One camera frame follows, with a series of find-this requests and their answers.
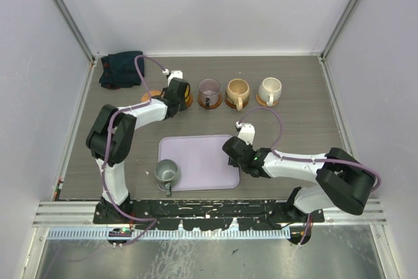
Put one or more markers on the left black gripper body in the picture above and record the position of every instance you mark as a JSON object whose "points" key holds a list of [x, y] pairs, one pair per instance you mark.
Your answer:
{"points": [[181, 104]]}

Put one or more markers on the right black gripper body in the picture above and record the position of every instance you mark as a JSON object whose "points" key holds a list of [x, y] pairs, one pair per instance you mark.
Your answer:
{"points": [[236, 164]]}

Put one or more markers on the brown wooden saucer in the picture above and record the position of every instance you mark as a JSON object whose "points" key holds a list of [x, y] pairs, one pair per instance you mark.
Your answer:
{"points": [[206, 102], [233, 105], [189, 100]]}

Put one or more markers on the woven rattan coaster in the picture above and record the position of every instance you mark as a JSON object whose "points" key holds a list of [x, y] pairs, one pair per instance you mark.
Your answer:
{"points": [[264, 104], [146, 97]]}

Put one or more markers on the purple glass mug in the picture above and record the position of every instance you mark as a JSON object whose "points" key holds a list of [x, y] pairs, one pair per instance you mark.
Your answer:
{"points": [[209, 87]]}

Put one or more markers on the lavender plastic tray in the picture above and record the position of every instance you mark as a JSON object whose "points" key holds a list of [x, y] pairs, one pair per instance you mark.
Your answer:
{"points": [[202, 162]]}

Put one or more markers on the beige ceramic mug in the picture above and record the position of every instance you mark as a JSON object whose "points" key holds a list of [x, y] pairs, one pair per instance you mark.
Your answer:
{"points": [[237, 92]]}

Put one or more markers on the white ceramic mug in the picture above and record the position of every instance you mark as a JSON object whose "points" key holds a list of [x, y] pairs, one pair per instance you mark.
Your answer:
{"points": [[270, 90]]}

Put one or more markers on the yellow glass mug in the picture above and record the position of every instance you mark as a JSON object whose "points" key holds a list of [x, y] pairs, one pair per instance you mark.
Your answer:
{"points": [[187, 93]]}

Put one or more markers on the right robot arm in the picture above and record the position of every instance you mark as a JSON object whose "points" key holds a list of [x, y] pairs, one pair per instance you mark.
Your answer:
{"points": [[338, 179]]}

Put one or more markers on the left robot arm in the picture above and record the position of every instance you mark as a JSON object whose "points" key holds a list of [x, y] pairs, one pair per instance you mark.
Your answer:
{"points": [[111, 135]]}

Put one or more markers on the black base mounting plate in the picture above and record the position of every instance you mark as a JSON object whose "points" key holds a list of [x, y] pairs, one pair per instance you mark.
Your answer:
{"points": [[204, 215]]}

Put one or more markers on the dark blue folded cloth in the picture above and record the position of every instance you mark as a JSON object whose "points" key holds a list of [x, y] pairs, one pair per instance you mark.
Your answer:
{"points": [[119, 71]]}

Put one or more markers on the grey-green ceramic mug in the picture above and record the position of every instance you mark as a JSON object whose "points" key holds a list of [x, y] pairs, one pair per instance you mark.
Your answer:
{"points": [[168, 175]]}

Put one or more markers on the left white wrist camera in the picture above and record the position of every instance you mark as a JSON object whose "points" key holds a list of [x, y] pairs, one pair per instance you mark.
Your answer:
{"points": [[170, 75]]}

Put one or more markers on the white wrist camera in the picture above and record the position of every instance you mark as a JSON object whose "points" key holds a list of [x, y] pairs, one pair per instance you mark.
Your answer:
{"points": [[170, 75], [246, 132]]}

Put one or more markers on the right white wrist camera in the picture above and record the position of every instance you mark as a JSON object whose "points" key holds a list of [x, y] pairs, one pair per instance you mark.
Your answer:
{"points": [[246, 132]]}

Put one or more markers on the slotted cable duct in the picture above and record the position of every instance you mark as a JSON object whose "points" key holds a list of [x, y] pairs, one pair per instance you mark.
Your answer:
{"points": [[122, 233]]}

